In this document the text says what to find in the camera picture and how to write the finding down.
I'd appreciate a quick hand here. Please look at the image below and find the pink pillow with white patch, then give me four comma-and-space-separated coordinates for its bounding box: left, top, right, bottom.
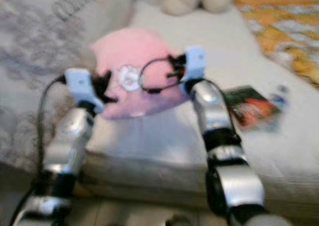
91, 29, 200, 121

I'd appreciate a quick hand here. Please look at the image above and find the clear plastic water bottle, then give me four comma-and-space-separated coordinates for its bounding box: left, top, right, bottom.
272, 84, 291, 112

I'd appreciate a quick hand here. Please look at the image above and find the cream plush toy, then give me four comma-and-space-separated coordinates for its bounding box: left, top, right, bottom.
160, 0, 232, 16

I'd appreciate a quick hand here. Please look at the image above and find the grey patterned white pillow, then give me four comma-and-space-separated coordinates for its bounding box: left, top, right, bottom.
0, 0, 135, 172

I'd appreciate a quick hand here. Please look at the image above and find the white quilted bed sheet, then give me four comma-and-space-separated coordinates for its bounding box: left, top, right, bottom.
85, 1, 319, 197

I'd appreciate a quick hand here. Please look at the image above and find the grey quilted mattress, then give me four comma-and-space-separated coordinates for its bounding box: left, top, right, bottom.
0, 156, 319, 219

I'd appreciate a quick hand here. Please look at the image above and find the yellow orange patterned blanket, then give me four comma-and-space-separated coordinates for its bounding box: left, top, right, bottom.
233, 0, 319, 87

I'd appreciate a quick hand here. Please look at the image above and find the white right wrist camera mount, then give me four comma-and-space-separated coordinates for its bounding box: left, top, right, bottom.
183, 45, 207, 82

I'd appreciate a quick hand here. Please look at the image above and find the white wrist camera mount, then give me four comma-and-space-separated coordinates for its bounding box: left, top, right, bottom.
183, 45, 207, 82
65, 68, 103, 112

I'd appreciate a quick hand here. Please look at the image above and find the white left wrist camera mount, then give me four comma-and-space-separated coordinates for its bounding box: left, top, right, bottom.
65, 68, 103, 112

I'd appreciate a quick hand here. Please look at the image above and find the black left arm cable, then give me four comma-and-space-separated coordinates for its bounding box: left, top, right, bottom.
37, 75, 68, 197

